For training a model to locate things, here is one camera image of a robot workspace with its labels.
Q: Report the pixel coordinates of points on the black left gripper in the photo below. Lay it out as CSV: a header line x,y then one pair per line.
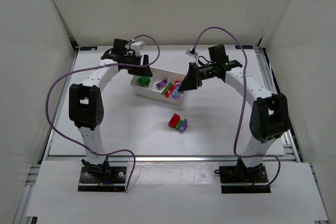
x,y
134,62

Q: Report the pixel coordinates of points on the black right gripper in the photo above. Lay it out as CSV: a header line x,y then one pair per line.
x,y
197,74

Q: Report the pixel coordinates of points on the green top lego brick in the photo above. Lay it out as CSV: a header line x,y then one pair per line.
x,y
141,80

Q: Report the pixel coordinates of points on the green square lego brick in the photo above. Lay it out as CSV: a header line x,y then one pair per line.
x,y
147,83

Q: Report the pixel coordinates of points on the purple oval flower lego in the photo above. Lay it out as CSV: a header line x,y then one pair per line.
x,y
176,94

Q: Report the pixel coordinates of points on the green lego plates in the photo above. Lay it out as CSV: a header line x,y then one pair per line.
x,y
165,89

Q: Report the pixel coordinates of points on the red half-round lego brick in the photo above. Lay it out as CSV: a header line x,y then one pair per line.
x,y
170,90

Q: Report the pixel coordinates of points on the red double half-round lego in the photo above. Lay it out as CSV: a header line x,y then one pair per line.
x,y
174,120

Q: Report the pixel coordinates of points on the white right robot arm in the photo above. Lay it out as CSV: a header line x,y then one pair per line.
x,y
269,117

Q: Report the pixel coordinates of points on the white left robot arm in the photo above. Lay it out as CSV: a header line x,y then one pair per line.
x,y
86,105

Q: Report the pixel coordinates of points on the white three-compartment tray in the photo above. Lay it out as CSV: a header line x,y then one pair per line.
x,y
151,95

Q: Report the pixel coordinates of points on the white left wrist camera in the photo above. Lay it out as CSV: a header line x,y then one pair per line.
x,y
137,46

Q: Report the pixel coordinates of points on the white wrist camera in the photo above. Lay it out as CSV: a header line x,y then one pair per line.
x,y
137,46
191,52

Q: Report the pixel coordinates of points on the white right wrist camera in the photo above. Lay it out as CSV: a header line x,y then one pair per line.
x,y
191,52

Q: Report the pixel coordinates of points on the aluminium frame rail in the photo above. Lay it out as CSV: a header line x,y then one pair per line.
x,y
213,158

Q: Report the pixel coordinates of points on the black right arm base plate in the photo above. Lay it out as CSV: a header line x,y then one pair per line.
x,y
234,181

